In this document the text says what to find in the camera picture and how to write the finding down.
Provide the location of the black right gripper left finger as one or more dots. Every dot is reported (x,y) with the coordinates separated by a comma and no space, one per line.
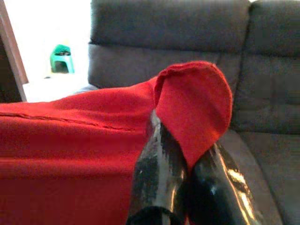
(154,173)

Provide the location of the brown wooden door frame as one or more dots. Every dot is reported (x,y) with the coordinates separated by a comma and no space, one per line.
(11,54)

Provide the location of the green plastic stool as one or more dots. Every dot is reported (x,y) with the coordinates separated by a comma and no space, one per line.
(61,58)

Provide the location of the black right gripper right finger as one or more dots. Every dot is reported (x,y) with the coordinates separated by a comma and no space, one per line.
(215,192)

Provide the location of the red fabric pillow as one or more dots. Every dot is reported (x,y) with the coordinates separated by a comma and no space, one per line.
(70,140)

